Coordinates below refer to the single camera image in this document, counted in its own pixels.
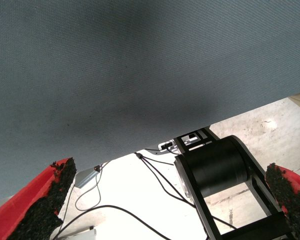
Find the white power strip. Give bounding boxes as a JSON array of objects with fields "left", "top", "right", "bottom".
[{"left": 157, "top": 140, "right": 181, "bottom": 154}]

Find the black cylinder housing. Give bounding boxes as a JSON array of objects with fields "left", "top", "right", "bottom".
[{"left": 174, "top": 136, "right": 249, "bottom": 204}]

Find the thin black cable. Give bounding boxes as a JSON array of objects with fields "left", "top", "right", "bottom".
[
  {"left": 134, "top": 151, "right": 238, "bottom": 230},
  {"left": 74, "top": 161, "right": 111, "bottom": 212},
  {"left": 52, "top": 204, "right": 172, "bottom": 240}
]

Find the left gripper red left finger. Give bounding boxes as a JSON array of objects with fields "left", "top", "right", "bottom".
[{"left": 0, "top": 157, "right": 78, "bottom": 240}]

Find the dark grey table cloth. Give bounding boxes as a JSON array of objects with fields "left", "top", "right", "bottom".
[{"left": 0, "top": 0, "right": 300, "bottom": 211}]

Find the grey metal bracket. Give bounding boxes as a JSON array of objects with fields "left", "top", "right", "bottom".
[{"left": 74, "top": 166, "right": 101, "bottom": 190}]

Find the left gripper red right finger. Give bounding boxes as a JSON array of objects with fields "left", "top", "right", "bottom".
[{"left": 264, "top": 162, "right": 300, "bottom": 240}]

